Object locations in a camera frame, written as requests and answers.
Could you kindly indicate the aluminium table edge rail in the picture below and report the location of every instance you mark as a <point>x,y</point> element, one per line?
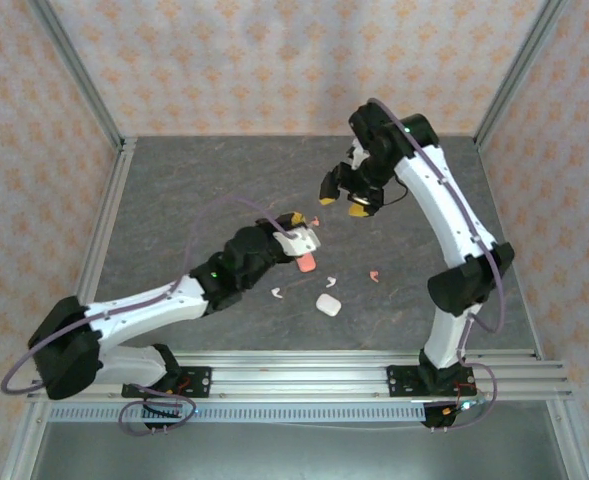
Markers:
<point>91,250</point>
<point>569,440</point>

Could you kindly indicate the pink earbud charging case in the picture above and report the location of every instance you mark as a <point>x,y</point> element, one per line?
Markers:
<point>307,263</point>

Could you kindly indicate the white earbud charging case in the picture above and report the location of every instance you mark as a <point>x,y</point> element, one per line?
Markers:
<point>328,304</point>

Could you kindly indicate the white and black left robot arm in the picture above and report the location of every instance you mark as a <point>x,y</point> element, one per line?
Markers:
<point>144,310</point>

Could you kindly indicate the aluminium upright frame post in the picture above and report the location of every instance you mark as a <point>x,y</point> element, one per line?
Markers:
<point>518,70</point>
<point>77,70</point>

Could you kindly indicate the grey metal lower panel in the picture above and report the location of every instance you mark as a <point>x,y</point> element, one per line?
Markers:
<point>299,455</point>

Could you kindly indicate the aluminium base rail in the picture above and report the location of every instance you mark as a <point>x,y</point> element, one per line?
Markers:
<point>299,375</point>

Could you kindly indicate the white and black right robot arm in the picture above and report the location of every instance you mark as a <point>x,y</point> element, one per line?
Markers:
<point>439,210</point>

